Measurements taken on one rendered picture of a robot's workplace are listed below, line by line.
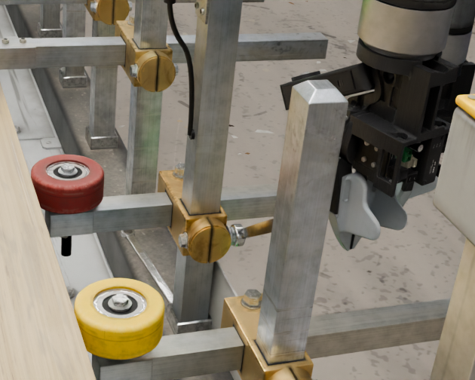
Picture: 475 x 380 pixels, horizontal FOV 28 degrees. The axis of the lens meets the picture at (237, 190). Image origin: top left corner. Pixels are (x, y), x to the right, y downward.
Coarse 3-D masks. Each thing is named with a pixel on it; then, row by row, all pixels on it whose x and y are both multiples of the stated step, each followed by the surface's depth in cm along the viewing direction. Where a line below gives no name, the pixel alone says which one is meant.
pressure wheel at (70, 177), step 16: (48, 160) 106; (64, 160) 106; (80, 160) 107; (32, 176) 103; (48, 176) 102; (64, 176) 104; (80, 176) 104; (96, 176) 104; (48, 192) 101; (64, 192) 101; (80, 192) 102; (96, 192) 103; (48, 208) 102; (64, 208) 102; (80, 208) 103; (64, 240) 108
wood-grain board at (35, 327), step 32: (0, 96) 121; (0, 128) 113; (0, 160) 106; (0, 192) 100; (32, 192) 100; (0, 224) 94; (32, 224) 95; (0, 256) 89; (32, 256) 90; (0, 288) 85; (32, 288) 86; (64, 288) 86; (0, 320) 81; (32, 320) 82; (64, 320) 82; (0, 352) 77; (32, 352) 78; (64, 352) 78
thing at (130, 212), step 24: (240, 192) 113; (264, 192) 114; (48, 216) 105; (72, 216) 105; (96, 216) 107; (120, 216) 108; (144, 216) 109; (168, 216) 110; (240, 216) 114; (264, 216) 115
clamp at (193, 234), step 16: (160, 176) 114; (176, 192) 110; (176, 208) 108; (176, 224) 108; (192, 224) 105; (208, 224) 104; (224, 224) 107; (176, 240) 109; (192, 240) 104; (208, 240) 105; (224, 240) 106; (192, 256) 105; (208, 256) 107
